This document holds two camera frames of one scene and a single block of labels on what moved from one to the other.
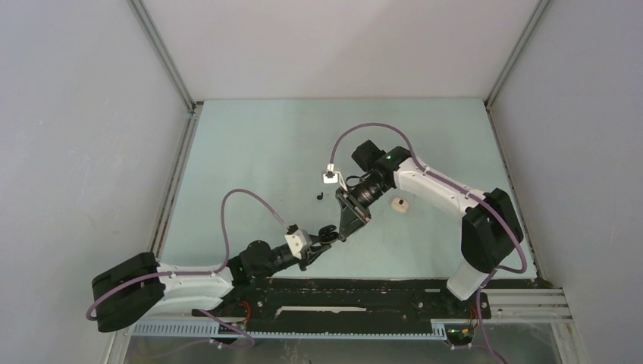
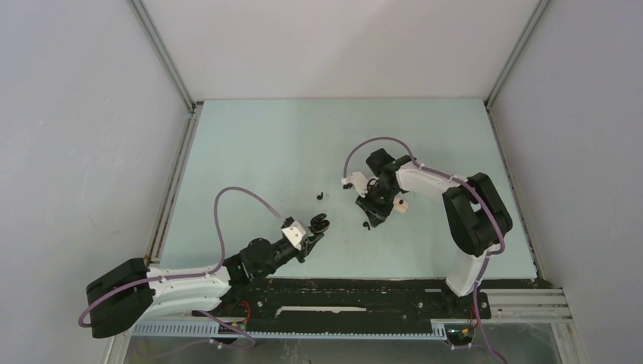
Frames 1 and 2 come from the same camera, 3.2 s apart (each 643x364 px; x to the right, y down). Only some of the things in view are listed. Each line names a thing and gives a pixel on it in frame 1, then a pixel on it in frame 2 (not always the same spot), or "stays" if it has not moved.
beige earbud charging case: [399, 205] stays
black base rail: [308, 300] stays
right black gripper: [350, 221] -> [376, 214]
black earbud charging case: [327, 235] -> [319, 224]
